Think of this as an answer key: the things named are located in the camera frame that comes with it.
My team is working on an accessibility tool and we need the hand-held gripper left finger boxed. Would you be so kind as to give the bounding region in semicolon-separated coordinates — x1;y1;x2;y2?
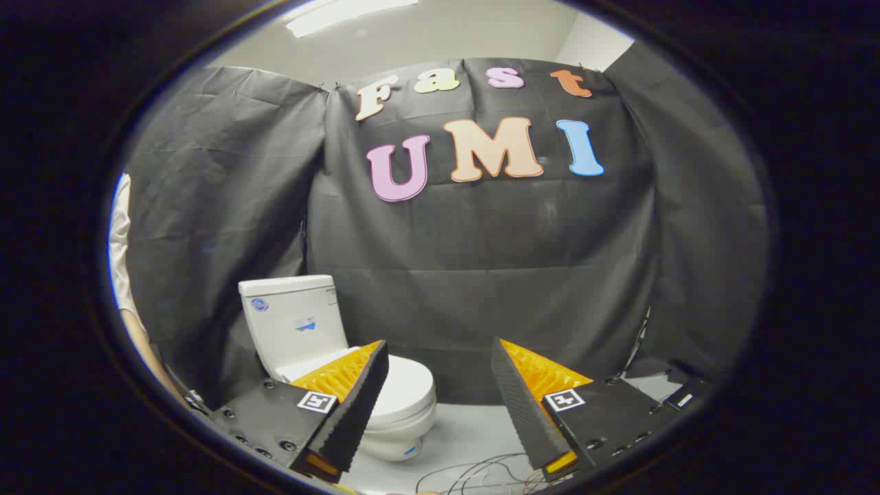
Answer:
208;340;390;482

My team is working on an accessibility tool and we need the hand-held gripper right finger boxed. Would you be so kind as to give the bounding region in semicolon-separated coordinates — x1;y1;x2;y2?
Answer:
490;338;678;482

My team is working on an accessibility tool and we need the white toilet lid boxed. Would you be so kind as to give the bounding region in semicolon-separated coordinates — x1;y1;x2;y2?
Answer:
275;347;437;424

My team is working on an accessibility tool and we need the white toilet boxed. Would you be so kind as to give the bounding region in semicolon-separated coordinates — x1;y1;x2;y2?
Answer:
239;275;439;462

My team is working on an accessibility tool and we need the black backdrop cloth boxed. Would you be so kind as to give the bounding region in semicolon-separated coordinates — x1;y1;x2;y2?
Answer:
126;57;769;408

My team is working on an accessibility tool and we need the black device white label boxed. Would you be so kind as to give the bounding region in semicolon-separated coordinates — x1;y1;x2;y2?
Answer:
665;382;714;413

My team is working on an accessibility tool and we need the ceiling light panel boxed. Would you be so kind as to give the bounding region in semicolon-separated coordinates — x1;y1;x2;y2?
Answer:
285;0;419;39

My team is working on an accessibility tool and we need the bundle of floor cables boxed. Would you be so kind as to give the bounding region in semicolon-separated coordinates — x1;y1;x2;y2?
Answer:
416;450;571;495

